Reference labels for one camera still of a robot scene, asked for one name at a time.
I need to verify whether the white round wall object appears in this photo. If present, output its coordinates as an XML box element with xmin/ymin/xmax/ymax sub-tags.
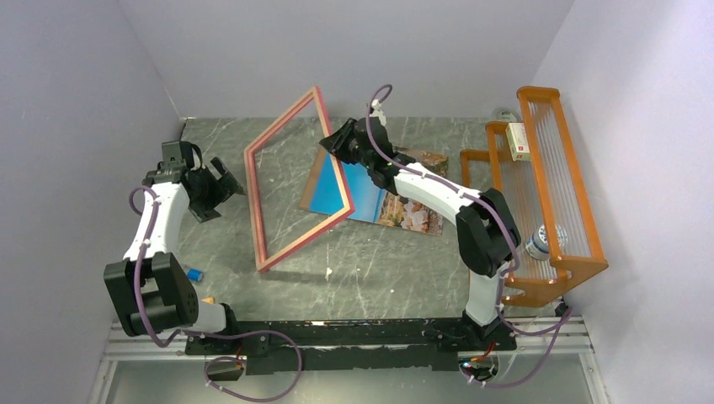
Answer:
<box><xmin>494</xmin><ymin>109</ymin><xmax>520</xmax><ymax>123</ymax></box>

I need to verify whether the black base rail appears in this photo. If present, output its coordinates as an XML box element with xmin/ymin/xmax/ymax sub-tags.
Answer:
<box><xmin>184</xmin><ymin>316</ymin><xmax>517</xmax><ymax>375</ymax></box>

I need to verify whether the orange wooden rack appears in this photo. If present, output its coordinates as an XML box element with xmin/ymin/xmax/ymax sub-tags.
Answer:
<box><xmin>460</xmin><ymin>86</ymin><xmax>609</xmax><ymax>307</ymax></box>

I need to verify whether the brown frame backing board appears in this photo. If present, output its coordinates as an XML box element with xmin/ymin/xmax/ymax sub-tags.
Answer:
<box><xmin>298</xmin><ymin>146</ymin><xmax>327</xmax><ymax>210</ymax></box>

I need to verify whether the blue capped small bottle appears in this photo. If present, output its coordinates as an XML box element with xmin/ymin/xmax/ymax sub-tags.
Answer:
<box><xmin>185</xmin><ymin>268</ymin><xmax>204</xmax><ymax>282</ymax></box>

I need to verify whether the seaside landscape photo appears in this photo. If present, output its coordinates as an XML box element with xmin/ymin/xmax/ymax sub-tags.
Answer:
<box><xmin>309</xmin><ymin>154</ymin><xmax>444</xmax><ymax>236</ymax></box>

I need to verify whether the pink wooden picture frame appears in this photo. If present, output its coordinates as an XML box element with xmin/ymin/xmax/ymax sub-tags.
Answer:
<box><xmin>243</xmin><ymin>86</ymin><xmax>355</xmax><ymax>273</ymax></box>

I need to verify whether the white blue can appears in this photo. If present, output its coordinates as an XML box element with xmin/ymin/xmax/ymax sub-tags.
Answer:
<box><xmin>525</xmin><ymin>225</ymin><xmax>567</xmax><ymax>261</ymax></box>

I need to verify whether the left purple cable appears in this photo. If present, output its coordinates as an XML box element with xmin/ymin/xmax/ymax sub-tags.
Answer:
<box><xmin>129</xmin><ymin>186</ymin><xmax>305</xmax><ymax>404</ymax></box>

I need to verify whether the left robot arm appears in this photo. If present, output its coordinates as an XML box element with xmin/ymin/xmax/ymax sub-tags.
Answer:
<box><xmin>104</xmin><ymin>141</ymin><xmax>245</xmax><ymax>354</ymax></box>

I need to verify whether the small white red box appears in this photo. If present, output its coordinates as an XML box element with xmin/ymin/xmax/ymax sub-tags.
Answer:
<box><xmin>505</xmin><ymin>122</ymin><xmax>530</xmax><ymax>162</ymax></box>

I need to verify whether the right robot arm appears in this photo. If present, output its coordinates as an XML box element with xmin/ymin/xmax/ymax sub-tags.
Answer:
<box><xmin>319</xmin><ymin>118</ymin><xmax>521</xmax><ymax>349</ymax></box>

